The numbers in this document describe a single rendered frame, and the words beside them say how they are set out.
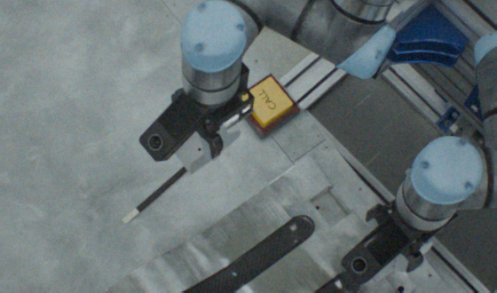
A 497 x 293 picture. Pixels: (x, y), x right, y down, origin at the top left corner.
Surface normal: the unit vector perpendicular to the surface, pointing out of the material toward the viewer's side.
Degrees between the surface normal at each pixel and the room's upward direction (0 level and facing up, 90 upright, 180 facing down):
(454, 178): 0
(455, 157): 0
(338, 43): 55
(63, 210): 0
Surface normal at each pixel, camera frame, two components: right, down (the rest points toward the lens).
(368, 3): 0.00, 0.65
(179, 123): -0.36, 0.03
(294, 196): 0.06, -0.36
